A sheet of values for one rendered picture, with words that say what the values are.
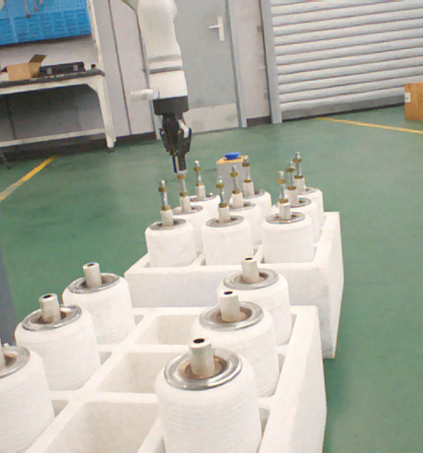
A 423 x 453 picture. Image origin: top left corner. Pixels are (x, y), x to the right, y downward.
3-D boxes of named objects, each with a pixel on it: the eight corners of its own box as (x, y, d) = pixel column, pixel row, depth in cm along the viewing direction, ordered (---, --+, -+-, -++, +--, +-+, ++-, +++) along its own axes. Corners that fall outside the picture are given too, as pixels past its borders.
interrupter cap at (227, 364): (152, 392, 51) (151, 386, 51) (179, 352, 58) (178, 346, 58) (233, 395, 49) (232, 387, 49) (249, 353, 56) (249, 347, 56)
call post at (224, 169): (230, 276, 152) (215, 164, 144) (235, 267, 158) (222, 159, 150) (255, 275, 150) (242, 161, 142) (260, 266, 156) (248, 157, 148)
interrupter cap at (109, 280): (58, 296, 79) (57, 292, 79) (84, 277, 86) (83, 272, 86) (106, 295, 77) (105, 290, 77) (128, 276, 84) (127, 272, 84)
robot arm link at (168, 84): (129, 103, 117) (124, 72, 116) (177, 95, 122) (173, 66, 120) (143, 101, 109) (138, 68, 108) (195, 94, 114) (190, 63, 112)
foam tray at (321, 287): (138, 356, 113) (123, 272, 108) (195, 285, 149) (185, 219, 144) (334, 359, 101) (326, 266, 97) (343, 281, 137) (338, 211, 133)
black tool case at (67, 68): (41, 80, 547) (39, 68, 544) (84, 74, 556) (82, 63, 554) (40, 78, 514) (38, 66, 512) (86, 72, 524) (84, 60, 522)
